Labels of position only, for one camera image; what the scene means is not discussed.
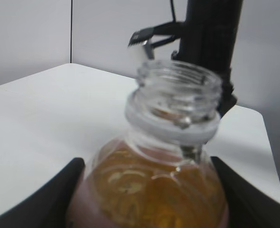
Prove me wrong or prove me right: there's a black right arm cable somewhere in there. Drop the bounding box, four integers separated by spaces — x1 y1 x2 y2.
168 0 178 23

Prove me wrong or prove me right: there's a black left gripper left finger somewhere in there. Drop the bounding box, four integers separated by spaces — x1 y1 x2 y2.
0 158 85 228

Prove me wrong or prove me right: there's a peach oolong tea bottle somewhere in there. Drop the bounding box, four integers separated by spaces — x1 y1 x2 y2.
65 60 229 228

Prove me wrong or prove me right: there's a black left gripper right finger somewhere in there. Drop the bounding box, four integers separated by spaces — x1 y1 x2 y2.
211 156 280 228

